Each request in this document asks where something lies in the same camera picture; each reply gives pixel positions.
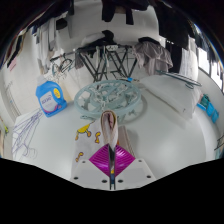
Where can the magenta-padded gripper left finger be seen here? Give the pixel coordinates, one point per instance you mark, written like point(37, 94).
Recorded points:
point(100, 160)

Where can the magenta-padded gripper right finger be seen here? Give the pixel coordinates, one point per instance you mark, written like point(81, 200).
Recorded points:
point(125, 161)

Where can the white cartoon print towel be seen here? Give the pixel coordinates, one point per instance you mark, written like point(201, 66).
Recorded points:
point(110, 130)

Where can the round pale green clip hanger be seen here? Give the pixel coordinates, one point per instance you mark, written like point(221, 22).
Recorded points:
point(110, 96)

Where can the blue detergent bottle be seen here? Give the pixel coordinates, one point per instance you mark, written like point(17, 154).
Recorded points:
point(50, 100)

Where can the black folding drying rack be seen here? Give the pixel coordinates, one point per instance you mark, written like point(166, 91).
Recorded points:
point(100, 63)

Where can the metal clip drying hanger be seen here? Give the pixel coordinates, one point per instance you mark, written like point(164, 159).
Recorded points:
point(61, 68)

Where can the grey garment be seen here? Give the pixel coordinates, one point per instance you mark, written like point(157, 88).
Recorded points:
point(153, 55)

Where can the hanging dark clothes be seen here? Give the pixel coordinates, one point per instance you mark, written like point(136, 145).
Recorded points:
point(115, 10)

